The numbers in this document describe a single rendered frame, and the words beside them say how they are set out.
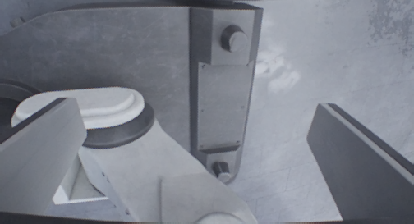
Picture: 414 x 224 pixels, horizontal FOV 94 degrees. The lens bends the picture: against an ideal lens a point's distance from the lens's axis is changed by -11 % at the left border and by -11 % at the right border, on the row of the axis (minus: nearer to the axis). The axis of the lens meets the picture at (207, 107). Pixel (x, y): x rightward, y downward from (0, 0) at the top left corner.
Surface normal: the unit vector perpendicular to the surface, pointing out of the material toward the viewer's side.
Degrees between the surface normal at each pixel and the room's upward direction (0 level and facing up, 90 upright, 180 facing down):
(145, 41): 0
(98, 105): 90
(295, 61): 0
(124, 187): 90
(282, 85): 0
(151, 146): 90
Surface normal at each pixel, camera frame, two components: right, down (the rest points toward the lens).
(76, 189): 0.03, -0.86
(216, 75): 0.21, 0.51
